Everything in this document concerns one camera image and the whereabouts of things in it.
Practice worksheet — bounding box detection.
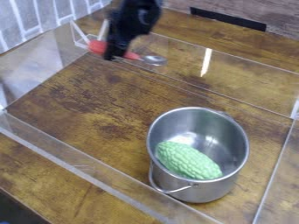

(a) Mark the orange handled metal spoon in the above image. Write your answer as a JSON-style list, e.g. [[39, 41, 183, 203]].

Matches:
[[88, 39, 167, 66]]

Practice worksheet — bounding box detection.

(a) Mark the black wall strip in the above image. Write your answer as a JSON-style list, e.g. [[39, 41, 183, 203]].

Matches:
[[190, 7, 267, 32]]

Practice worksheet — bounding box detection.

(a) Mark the clear acrylic corner bracket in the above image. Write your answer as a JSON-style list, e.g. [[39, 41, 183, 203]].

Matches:
[[70, 20, 108, 54]]

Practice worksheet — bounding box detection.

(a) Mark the stainless steel pot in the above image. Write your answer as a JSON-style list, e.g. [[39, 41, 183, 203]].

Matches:
[[146, 107, 250, 203]]

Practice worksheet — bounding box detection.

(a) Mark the green bitter melon toy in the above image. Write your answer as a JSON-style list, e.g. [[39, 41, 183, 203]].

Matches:
[[156, 141, 223, 180]]

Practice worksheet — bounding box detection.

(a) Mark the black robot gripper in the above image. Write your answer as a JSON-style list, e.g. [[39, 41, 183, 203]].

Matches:
[[103, 0, 163, 60]]

